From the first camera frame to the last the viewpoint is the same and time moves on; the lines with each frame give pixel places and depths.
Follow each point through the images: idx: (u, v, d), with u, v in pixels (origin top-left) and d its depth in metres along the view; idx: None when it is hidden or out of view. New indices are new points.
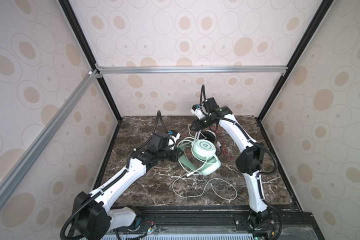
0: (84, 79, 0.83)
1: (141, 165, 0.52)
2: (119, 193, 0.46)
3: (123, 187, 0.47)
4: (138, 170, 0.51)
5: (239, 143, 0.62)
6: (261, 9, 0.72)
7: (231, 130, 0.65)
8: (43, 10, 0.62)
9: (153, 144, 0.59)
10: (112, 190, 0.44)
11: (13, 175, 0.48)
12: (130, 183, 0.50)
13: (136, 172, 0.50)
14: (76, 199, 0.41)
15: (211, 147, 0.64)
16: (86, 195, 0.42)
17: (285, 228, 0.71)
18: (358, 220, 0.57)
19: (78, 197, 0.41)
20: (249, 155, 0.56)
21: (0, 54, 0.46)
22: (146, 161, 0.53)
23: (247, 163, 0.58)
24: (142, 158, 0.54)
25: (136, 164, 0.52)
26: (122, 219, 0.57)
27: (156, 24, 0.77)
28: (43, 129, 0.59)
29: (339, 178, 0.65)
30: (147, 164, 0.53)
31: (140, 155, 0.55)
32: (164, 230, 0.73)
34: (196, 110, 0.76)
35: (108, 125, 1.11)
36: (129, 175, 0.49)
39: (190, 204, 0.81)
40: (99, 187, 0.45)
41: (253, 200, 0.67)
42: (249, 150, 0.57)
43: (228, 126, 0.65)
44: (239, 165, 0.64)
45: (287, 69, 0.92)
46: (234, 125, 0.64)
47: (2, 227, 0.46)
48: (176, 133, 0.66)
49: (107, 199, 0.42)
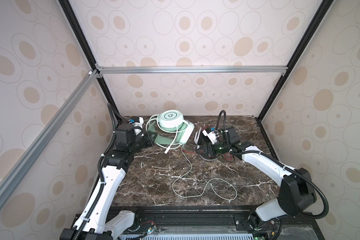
0: (84, 79, 0.83)
1: (117, 170, 0.47)
2: (106, 208, 0.43)
3: (107, 201, 0.43)
4: (116, 177, 0.46)
5: (275, 175, 0.49)
6: (261, 9, 0.72)
7: (258, 161, 0.55)
8: (43, 10, 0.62)
9: (121, 142, 0.52)
10: (97, 210, 0.40)
11: (14, 175, 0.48)
12: (112, 194, 0.45)
13: (114, 181, 0.45)
14: (61, 239, 0.36)
15: (174, 116, 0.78)
16: (70, 229, 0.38)
17: (285, 228, 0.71)
18: (358, 220, 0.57)
19: (63, 235, 0.37)
20: (294, 188, 0.43)
21: (0, 54, 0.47)
22: (120, 163, 0.48)
23: (294, 198, 0.43)
24: (116, 162, 0.48)
25: (109, 172, 0.46)
26: (124, 222, 0.57)
27: (156, 24, 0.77)
28: (43, 129, 0.59)
29: (339, 178, 0.65)
30: (122, 165, 0.48)
31: (112, 159, 0.49)
32: (164, 230, 0.73)
34: (209, 132, 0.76)
35: (108, 125, 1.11)
36: (108, 187, 0.44)
39: (190, 204, 0.81)
40: (81, 216, 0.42)
41: (267, 215, 0.61)
42: (289, 179, 0.45)
43: (253, 158, 0.57)
44: (285, 205, 0.47)
45: (287, 69, 0.92)
46: (260, 156, 0.56)
47: (2, 227, 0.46)
48: (139, 119, 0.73)
49: (96, 221, 0.39)
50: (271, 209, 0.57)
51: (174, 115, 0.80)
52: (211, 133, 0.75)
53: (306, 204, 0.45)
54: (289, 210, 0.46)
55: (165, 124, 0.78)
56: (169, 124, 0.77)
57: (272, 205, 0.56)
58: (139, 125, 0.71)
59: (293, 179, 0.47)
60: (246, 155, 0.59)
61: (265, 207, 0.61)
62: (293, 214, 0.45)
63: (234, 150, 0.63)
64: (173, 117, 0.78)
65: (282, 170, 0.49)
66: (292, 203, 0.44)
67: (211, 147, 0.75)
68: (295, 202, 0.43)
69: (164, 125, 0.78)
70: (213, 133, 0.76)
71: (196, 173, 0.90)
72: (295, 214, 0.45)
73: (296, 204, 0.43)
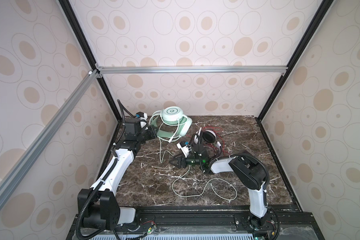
0: (84, 79, 0.83)
1: (129, 151, 0.55)
2: (118, 179, 0.48)
3: (119, 173, 0.49)
4: (127, 155, 0.54)
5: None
6: (261, 9, 0.72)
7: (218, 164, 0.69)
8: (44, 10, 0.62)
9: (129, 133, 0.61)
10: (111, 177, 0.46)
11: (14, 174, 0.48)
12: (124, 169, 0.52)
13: (125, 158, 0.53)
14: (79, 198, 0.40)
15: (176, 111, 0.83)
16: (88, 189, 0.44)
17: (285, 228, 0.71)
18: (358, 220, 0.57)
19: (81, 195, 0.41)
20: (237, 166, 0.55)
21: (0, 54, 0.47)
22: (131, 147, 0.56)
23: (243, 174, 0.54)
24: (127, 146, 0.56)
25: (123, 151, 0.54)
26: (127, 212, 0.58)
27: (156, 24, 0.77)
28: (44, 129, 0.59)
29: (339, 178, 0.65)
30: (133, 150, 0.57)
31: (123, 145, 0.57)
32: (164, 230, 0.73)
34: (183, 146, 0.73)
35: (108, 125, 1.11)
36: (121, 162, 0.51)
39: (190, 204, 0.81)
40: (99, 179, 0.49)
41: (257, 209, 0.64)
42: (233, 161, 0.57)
43: (215, 164, 0.71)
44: (246, 182, 0.56)
45: (287, 69, 0.92)
46: (217, 161, 0.71)
47: (2, 227, 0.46)
48: (143, 114, 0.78)
49: (111, 184, 0.44)
50: (254, 199, 0.61)
51: (175, 110, 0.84)
52: (185, 147, 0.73)
53: (260, 174, 0.54)
54: (251, 185, 0.54)
55: (169, 116, 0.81)
56: (174, 117, 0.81)
57: (251, 193, 0.61)
58: (145, 119, 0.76)
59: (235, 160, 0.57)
60: (212, 166, 0.73)
61: (252, 201, 0.64)
62: (257, 187, 0.52)
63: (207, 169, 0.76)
64: (175, 112, 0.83)
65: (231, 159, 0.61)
66: (246, 177, 0.54)
67: (183, 160, 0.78)
68: (246, 176, 0.53)
69: (168, 119, 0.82)
70: (186, 146, 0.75)
71: (195, 173, 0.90)
72: (256, 185, 0.52)
73: (248, 177, 0.53)
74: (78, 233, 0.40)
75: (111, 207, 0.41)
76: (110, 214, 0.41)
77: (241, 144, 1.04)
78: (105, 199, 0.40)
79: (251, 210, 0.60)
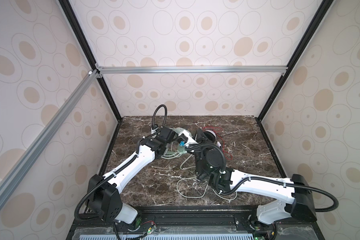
0: (84, 79, 0.83)
1: (150, 151, 0.53)
2: (130, 176, 0.48)
3: (133, 171, 0.48)
4: (147, 155, 0.52)
5: (282, 197, 0.44)
6: (261, 9, 0.72)
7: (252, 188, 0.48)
8: (44, 10, 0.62)
9: (161, 136, 0.62)
10: (124, 173, 0.46)
11: (13, 175, 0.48)
12: (139, 168, 0.50)
13: (145, 158, 0.51)
14: (90, 181, 0.42)
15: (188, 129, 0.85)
16: (99, 177, 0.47)
17: (285, 228, 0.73)
18: (358, 220, 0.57)
19: (92, 180, 0.43)
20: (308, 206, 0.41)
21: (0, 54, 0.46)
22: (154, 147, 0.54)
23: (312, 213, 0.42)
24: (152, 145, 0.55)
25: (145, 149, 0.53)
26: (128, 211, 0.58)
27: (155, 23, 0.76)
28: (43, 129, 0.59)
29: (338, 178, 0.65)
30: (155, 150, 0.54)
31: (149, 143, 0.56)
32: (164, 230, 0.73)
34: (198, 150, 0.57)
35: (108, 125, 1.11)
36: (139, 160, 0.50)
39: (190, 204, 0.81)
40: (112, 170, 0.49)
41: (269, 219, 0.60)
42: (300, 198, 0.41)
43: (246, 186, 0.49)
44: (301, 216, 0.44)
45: (287, 69, 0.92)
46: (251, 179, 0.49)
47: (2, 227, 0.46)
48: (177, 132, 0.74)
49: (120, 181, 0.44)
50: (274, 215, 0.56)
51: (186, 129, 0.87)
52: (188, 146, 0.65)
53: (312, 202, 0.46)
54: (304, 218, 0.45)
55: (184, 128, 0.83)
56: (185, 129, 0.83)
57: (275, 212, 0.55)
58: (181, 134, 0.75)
59: (303, 198, 0.41)
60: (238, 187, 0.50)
61: (267, 214, 0.60)
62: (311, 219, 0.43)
63: (221, 187, 0.52)
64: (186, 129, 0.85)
65: (284, 189, 0.44)
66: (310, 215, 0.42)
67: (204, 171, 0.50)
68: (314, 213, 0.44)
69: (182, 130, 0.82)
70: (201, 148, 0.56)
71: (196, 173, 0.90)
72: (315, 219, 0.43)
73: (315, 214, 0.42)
74: (77, 210, 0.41)
75: (111, 202, 0.41)
76: (109, 208, 0.41)
77: (241, 144, 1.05)
78: (108, 193, 0.40)
79: (258, 216, 0.65)
